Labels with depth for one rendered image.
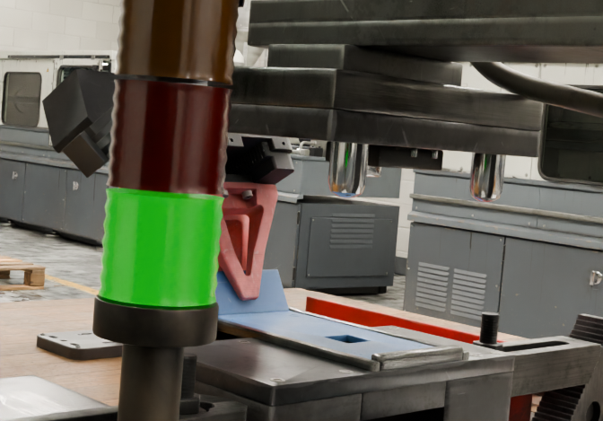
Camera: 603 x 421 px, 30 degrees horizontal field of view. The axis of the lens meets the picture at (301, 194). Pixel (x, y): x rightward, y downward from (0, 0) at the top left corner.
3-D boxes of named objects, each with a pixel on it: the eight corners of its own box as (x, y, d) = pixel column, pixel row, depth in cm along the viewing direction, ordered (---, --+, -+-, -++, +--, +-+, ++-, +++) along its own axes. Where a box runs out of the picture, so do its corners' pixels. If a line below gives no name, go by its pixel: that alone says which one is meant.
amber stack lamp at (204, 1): (184, 83, 39) (191, -14, 39) (257, 86, 36) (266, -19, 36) (91, 73, 36) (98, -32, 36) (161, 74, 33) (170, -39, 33)
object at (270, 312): (271, 311, 77) (275, 268, 76) (448, 356, 66) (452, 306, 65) (189, 317, 72) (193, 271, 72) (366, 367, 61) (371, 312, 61)
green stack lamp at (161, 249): (169, 285, 39) (176, 189, 39) (240, 303, 36) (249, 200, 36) (74, 289, 36) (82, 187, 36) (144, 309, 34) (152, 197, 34)
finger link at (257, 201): (230, 289, 69) (192, 152, 72) (165, 328, 74) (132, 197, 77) (309, 285, 74) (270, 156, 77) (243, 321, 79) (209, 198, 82)
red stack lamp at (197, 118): (176, 185, 39) (184, 88, 39) (249, 196, 36) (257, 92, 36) (83, 181, 36) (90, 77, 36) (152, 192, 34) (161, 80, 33)
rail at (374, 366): (217, 358, 70) (221, 318, 69) (377, 407, 60) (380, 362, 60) (210, 359, 69) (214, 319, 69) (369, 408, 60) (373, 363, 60)
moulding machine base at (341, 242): (-50, 213, 1169) (-44, 119, 1164) (39, 214, 1235) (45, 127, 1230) (288, 301, 752) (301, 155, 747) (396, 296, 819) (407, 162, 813)
